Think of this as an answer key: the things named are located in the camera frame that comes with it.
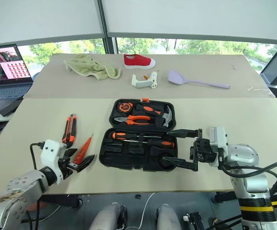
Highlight orange black utility knife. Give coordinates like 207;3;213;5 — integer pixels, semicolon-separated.
61;115;71;144
67;113;78;148

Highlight open grey laptop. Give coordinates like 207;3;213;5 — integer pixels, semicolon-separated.
0;43;34;116

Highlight orange black tape measure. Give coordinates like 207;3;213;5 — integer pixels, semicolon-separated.
118;101;136;114

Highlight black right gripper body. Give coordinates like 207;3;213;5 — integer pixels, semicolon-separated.
189;137;219;166

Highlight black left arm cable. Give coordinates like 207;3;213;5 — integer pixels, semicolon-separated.
30;142;46;171

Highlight red voltage tester pen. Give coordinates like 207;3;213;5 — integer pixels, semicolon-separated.
73;133;94;165

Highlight white plastic bracket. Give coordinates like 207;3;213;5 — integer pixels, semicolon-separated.
131;71;159;90

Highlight dark window pillar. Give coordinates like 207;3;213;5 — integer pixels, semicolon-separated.
103;35;119;56

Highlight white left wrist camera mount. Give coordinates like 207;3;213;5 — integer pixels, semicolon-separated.
40;139;69;184

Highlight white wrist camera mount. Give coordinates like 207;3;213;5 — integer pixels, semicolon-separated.
40;139;69;184
208;126;230;168

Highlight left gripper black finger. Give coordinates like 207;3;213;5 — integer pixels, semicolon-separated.
63;148;78;161
74;154;96;173

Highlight orange handled pliers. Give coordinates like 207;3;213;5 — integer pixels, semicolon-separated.
114;115;152;127

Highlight black plastic tool case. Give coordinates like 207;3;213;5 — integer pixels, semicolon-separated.
98;98;178;172

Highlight red canvas shoe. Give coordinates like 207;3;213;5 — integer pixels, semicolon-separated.
123;54;157;70

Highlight black flat box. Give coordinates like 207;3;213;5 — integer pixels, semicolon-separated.
0;100;23;117

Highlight white roller blind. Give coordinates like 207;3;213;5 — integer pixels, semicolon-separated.
0;0;106;46
101;0;277;46

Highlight claw hammer orange black handle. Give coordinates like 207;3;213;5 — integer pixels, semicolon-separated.
135;103;174;128

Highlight green towel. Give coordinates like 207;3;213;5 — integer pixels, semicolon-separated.
63;54;122;80

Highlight thin white floor cable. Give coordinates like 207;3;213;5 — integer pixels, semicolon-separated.
138;192;157;230

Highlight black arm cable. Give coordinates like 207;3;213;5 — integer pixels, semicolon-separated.
220;160;277;193
30;142;46;171

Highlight dark window frame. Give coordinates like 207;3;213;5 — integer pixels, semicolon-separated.
260;45;277;87

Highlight screwdriver with black orange handle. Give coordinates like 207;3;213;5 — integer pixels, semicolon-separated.
122;138;176;150

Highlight purple silicone spatula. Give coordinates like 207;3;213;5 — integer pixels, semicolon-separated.
167;69;231;90

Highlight black device with white plug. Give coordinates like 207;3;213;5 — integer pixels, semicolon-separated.
182;211;206;230

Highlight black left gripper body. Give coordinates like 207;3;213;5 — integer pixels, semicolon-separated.
57;153;80;179

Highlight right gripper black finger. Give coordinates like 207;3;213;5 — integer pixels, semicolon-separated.
166;128;204;139
162;156;199;173

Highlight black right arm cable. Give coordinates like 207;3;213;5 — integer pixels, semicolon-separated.
220;160;277;193

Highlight silver rounded shape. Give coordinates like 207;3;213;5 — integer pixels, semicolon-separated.
89;202;128;230
157;203;183;230

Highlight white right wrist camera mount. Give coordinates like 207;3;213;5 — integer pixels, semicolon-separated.
208;126;230;168

